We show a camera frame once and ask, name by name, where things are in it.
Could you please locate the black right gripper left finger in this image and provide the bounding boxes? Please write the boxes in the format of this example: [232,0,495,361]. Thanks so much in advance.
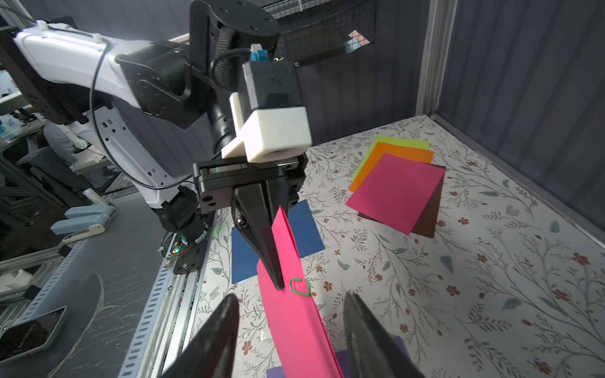
[161,294,239,378]

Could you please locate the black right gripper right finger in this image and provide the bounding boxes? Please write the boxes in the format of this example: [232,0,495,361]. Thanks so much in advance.
[343,292,423,378]

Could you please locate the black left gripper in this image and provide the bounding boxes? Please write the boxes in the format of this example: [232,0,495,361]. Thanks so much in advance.
[193,154,308,290]

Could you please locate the magenta paper sheet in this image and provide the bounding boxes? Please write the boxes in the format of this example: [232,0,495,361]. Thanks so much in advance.
[257,209,343,377]
[345,153,447,236]

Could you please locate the green paperclip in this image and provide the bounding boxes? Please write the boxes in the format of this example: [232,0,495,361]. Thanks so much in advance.
[289,278,312,297]

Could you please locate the brown paper sheet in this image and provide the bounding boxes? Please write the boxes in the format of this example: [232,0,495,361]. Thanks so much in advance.
[358,162,447,239]

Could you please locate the orange paper sheet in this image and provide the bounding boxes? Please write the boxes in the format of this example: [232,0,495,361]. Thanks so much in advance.
[348,141,436,193]

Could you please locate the lime green paper sheet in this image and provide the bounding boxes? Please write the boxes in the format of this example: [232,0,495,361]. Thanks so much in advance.
[351,135,434,186]

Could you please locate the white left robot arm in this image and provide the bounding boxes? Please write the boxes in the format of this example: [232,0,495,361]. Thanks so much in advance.
[1,1,312,290]

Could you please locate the purple paper sheet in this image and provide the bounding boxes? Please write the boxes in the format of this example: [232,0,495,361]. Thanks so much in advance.
[266,335,410,378]

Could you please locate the blue paper sheet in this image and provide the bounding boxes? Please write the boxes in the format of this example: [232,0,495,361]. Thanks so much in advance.
[230,199,327,285]

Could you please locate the light blue stapler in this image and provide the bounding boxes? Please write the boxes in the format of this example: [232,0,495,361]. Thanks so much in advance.
[50,205,116,244]

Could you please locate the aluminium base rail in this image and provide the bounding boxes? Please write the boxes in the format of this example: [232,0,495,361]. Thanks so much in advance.
[118,221,213,377]

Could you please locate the aluminium frame post left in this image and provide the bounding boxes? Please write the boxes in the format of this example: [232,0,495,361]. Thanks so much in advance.
[415,0,458,115]

